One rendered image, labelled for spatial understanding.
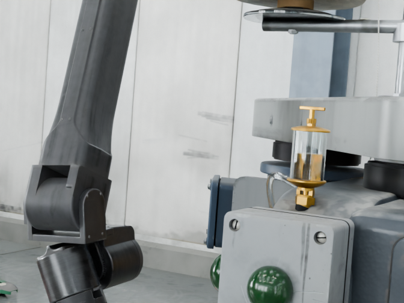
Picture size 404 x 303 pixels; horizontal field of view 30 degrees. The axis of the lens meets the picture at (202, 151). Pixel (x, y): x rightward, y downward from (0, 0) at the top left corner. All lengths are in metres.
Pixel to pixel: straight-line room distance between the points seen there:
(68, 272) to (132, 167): 5.96
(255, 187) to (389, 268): 0.47
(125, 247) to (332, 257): 0.43
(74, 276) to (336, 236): 0.39
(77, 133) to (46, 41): 6.58
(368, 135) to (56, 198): 0.33
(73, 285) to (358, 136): 0.33
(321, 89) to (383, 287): 5.01
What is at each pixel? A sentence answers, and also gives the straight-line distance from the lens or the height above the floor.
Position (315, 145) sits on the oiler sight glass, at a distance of 0.55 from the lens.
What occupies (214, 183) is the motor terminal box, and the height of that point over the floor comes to 1.30.
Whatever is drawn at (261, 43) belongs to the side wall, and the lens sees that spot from 6.21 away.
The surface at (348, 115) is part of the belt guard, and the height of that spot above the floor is 1.40.
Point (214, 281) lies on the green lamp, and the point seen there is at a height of 1.28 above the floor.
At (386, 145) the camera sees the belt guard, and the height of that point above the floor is 1.38.
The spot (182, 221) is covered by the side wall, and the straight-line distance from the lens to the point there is 6.52.
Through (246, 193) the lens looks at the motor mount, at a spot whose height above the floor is 1.29.
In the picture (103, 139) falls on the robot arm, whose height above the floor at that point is 1.36.
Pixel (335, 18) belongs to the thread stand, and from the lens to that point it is 0.86.
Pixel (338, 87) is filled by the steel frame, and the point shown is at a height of 1.66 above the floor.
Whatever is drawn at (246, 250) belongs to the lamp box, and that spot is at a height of 1.31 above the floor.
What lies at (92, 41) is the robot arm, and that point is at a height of 1.46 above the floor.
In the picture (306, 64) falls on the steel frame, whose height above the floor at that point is 1.80.
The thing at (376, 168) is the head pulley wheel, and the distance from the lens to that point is 0.63.
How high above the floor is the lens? 1.39
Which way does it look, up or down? 3 degrees down
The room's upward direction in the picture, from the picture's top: 4 degrees clockwise
